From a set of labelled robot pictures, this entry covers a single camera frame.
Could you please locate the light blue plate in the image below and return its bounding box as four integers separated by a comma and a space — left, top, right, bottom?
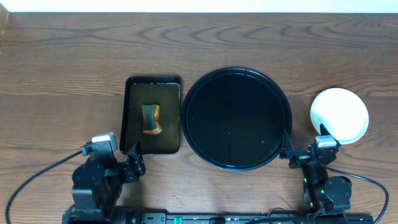
310, 88, 369, 144

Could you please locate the orange green sponge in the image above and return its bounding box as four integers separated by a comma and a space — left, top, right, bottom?
141, 105, 162, 135

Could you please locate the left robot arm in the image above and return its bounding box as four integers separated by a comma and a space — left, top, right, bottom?
62, 141, 146, 224

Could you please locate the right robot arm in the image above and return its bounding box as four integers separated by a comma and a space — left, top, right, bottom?
279, 124, 352, 219

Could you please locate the round black tray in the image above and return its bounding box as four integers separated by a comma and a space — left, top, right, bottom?
180, 67, 292, 171

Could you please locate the rectangular black water tray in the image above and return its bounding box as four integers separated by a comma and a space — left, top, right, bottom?
119, 76, 181, 154

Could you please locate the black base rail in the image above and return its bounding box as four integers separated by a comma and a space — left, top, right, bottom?
62, 213, 374, 224

